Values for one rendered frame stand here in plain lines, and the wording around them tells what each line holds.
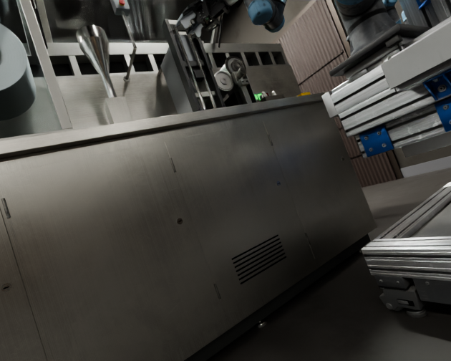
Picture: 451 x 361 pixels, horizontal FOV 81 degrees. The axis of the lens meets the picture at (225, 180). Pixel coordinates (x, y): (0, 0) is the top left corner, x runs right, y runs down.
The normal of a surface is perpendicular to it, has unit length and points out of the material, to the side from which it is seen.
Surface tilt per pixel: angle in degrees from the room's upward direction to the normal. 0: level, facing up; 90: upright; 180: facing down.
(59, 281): 90
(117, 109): 90
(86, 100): 90
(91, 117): 90
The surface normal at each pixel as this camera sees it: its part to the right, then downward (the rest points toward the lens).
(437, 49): -0.80, 0.26
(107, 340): 0.47, -0.22
